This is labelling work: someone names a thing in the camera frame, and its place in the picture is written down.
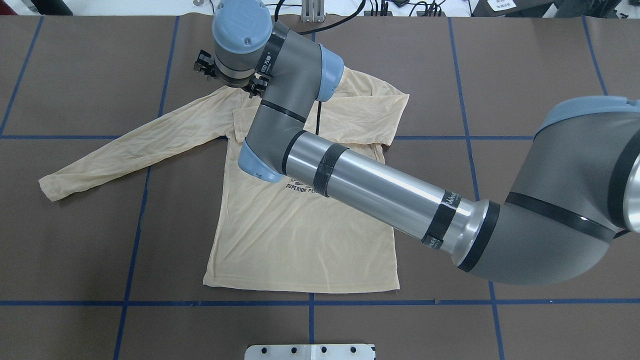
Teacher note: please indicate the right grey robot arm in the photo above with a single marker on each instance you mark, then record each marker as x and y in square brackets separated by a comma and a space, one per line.
[577, 189]

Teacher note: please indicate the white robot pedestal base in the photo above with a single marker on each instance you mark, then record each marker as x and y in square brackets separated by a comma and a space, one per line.
[340, 351]

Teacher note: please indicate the aluminium frame post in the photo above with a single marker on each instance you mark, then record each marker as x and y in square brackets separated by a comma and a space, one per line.
[313, 11]

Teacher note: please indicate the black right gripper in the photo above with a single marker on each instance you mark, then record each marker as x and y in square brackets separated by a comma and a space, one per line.
[203, 66]

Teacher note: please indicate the beige long-sleeve printed shirt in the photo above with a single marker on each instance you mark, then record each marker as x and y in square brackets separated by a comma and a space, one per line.
[281, 237]

